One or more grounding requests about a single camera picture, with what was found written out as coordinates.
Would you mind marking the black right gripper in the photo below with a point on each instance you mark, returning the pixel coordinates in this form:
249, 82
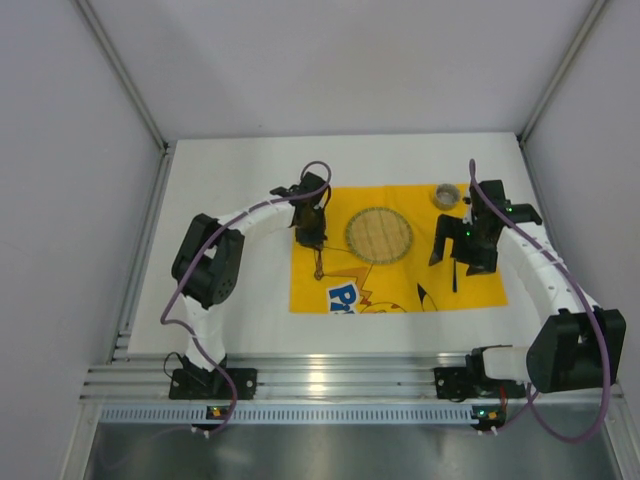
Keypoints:
463, 250

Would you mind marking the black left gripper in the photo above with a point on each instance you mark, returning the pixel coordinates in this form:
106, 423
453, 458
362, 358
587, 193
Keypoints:
310, 235

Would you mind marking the blue metal spoon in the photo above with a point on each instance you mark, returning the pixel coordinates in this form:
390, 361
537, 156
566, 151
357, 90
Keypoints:
454, 276

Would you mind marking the pink metal fork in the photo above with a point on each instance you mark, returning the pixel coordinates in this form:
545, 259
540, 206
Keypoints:
318, 262

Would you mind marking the small grey ceramic cup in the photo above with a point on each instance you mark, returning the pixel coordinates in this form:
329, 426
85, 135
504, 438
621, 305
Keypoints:
446, 196

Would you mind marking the round woven bamboo plate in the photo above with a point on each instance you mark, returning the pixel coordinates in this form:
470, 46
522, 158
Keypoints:
379, 236

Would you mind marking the yellow Pikachu cloth placemat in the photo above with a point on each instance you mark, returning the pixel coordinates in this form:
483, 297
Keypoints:
410, 285

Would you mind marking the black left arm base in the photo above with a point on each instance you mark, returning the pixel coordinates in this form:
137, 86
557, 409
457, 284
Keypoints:
205, 385

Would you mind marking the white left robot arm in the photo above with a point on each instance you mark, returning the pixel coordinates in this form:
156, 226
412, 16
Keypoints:
207, 265

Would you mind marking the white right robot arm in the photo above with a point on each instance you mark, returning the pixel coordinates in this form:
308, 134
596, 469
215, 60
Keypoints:
579, 343

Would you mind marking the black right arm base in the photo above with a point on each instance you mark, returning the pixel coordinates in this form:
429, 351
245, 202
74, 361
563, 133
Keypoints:
458, 384

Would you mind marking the aluminium mounting rail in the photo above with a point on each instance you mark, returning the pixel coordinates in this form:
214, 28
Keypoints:
314, 377

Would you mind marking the slotted grey cable duct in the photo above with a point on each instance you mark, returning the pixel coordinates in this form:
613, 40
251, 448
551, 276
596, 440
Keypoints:
292, 414

